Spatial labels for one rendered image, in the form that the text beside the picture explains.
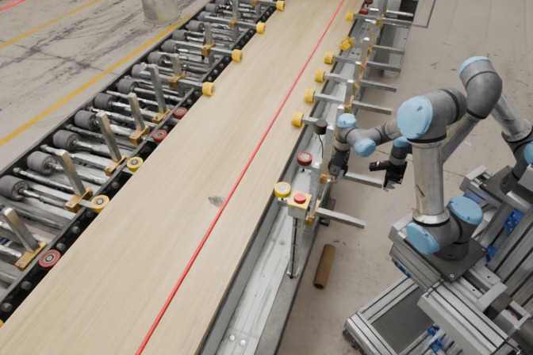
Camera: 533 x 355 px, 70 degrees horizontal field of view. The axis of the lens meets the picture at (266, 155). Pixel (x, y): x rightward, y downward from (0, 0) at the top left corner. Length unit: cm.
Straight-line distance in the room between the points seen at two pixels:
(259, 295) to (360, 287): 96
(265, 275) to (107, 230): 75
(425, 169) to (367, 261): 156
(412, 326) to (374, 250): 64
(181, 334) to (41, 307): 54
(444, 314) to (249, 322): 79
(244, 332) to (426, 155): 106
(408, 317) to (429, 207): 115
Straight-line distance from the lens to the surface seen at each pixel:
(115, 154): 219
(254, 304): 185
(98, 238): 184
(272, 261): 196
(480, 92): 158
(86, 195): 210
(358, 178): 202
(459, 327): 160
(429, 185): 131
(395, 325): 236
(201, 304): 156
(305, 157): 202
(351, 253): 277
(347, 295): 261
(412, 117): 121
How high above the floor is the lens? 229
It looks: 43 degrees down
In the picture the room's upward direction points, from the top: straight up
